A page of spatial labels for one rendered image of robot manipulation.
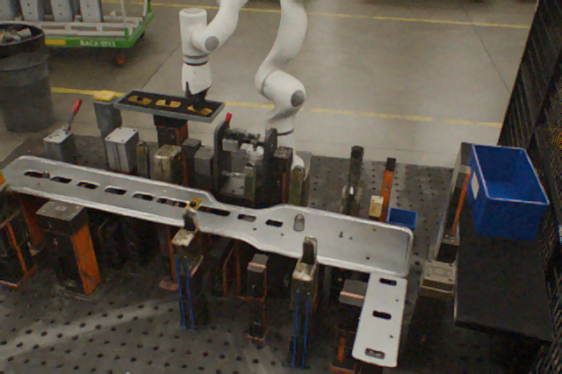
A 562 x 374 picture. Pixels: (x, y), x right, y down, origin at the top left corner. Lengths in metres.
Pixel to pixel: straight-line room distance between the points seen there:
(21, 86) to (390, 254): 3.34
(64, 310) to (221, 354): 0.54
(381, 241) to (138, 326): 0.78
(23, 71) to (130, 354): 2.95
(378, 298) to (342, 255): 0.18
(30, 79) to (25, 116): 0.30
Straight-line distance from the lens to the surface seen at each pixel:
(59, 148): 2.00
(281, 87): 1.93
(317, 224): 1.58
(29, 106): 4.39
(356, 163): 1.58
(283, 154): 1.68
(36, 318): 1.86
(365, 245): 1.53
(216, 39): 1.68
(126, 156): 1.84
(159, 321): 1.73
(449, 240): 1.48
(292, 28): 1.93
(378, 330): 1.31
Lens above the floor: 1.98
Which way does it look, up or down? 34 degrees down
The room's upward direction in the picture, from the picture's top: 1 degrees clockwise
